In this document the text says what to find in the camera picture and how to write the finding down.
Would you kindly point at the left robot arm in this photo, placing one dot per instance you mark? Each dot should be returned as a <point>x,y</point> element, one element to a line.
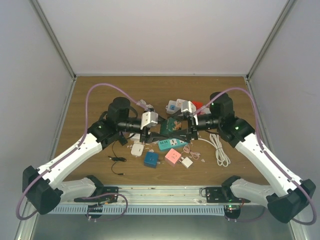
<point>45,186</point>

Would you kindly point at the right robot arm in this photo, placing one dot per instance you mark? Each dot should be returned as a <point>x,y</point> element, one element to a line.
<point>286,194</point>

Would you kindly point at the white power strip centre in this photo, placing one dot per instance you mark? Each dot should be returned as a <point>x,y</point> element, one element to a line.
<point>134,137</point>

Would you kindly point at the dark green cube adapter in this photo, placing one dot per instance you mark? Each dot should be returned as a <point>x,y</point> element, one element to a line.
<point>169,126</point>

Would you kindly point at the small white plug adapter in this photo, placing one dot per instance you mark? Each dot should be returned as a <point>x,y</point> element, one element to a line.
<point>186,162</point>

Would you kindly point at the blue cube adapter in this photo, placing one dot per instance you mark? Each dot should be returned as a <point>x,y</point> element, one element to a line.
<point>151,159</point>

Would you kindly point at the pink cube adapter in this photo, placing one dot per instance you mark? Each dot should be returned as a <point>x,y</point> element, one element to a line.
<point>172,157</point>

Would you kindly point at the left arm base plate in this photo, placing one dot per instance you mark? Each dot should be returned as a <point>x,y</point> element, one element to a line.
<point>110,197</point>

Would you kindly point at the black power adapter with cable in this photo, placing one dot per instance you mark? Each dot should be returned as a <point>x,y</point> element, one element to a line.
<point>116,159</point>

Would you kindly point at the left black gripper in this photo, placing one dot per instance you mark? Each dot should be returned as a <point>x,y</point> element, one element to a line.
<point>151,137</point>

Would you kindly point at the long white power strip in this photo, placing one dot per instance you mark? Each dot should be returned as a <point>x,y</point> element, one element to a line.
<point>172,107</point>

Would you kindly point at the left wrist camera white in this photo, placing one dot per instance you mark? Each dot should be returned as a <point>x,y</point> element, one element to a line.
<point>149,119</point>

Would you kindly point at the white square charger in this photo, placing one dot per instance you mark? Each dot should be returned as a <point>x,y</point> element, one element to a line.
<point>137,149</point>

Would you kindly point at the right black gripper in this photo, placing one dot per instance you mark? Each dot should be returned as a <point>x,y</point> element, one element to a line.
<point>192,127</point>

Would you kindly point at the white cartoon cube adapter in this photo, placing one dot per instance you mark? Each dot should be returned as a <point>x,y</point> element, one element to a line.
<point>179,102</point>

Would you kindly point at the red cube adapter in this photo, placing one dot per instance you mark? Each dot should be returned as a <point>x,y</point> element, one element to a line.
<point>197,104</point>

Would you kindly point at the slotted cable duct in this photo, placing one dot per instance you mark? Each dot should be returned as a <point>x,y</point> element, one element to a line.
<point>195,210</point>

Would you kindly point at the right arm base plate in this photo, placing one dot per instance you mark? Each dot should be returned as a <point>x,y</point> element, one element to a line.
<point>219,194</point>

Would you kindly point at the teal power strip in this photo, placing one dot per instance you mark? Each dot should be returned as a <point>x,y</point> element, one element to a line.
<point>173,143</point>

